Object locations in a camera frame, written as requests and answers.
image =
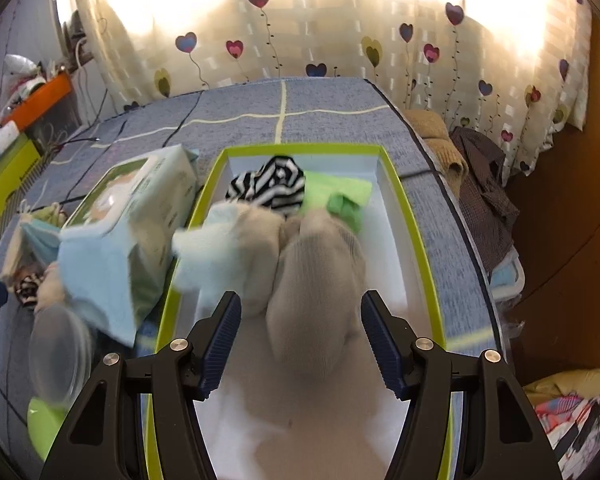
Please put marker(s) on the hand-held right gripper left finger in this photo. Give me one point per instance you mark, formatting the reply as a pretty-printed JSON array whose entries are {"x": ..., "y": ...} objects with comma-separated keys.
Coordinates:
[{"x": 217, "y": 350}]

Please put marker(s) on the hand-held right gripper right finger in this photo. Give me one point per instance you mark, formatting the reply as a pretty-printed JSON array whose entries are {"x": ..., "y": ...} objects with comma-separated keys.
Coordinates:
[{"x": 382, "y": 350}]

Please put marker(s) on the black white striped sock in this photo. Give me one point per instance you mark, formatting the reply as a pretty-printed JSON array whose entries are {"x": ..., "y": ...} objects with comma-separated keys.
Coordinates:
[
  {"x": 270, "y": 185},
  {"x": 27, "y": 290}
]

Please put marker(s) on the lime green cardboard box tray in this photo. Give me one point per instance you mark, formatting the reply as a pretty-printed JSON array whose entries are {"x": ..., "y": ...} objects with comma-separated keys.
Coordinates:
[{"x": 415, "y": 240}]

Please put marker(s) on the wet wipes pack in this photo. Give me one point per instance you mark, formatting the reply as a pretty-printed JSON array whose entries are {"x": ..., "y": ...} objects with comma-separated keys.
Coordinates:
[{"x": 125, "y": 225}]

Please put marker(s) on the bright green sock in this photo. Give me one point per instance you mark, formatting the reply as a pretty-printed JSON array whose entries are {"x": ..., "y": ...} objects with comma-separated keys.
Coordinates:
[{"x": 340, "y": 195}]

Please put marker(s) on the blue face mask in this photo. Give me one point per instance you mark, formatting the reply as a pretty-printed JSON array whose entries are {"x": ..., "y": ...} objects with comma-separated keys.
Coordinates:
[{"x": 40, "y": 245}]

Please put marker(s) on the round clear lidded container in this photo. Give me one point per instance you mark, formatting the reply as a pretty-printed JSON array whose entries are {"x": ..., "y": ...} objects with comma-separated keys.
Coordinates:
[{"x": 60, "y": 355}]

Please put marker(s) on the lime green closed box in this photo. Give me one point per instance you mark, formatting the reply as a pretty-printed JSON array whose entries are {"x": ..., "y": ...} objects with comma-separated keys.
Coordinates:
[{"x": 7, "y": 185}]

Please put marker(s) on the green plastic container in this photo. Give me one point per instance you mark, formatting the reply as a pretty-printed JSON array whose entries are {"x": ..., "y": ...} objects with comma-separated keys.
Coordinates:
[{"x": 45, "y": 425}]

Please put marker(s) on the dark checked shirt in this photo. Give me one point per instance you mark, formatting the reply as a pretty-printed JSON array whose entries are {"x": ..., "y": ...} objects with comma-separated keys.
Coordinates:
[{"x": 485, "y": 195}]

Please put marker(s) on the colourful printed cloth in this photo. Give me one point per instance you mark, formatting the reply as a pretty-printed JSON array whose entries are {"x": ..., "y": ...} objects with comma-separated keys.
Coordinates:
[{"x": 570, "y": 410}]

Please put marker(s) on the orange plastic tray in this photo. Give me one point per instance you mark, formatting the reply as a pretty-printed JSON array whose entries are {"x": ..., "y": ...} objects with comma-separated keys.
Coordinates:
[{"x": 40, "y": 95}]

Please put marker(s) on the tan knitted cloth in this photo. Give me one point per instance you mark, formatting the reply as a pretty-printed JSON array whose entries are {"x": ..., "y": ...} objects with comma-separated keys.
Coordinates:
[{"x": 440, "y": 140}]

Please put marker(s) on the white plastic bag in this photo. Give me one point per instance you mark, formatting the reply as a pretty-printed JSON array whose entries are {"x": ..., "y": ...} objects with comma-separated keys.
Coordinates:
[{"x": 20, "y": 67}]

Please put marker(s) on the blue checked bed sheet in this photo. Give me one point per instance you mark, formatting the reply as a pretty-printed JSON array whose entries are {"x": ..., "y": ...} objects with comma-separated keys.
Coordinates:
[{"x": 330, "y": 105}]

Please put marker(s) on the heart print curtain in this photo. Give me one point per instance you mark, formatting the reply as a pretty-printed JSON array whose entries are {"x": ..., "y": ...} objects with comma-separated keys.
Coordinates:
[{"x": 330, "y": 20}]

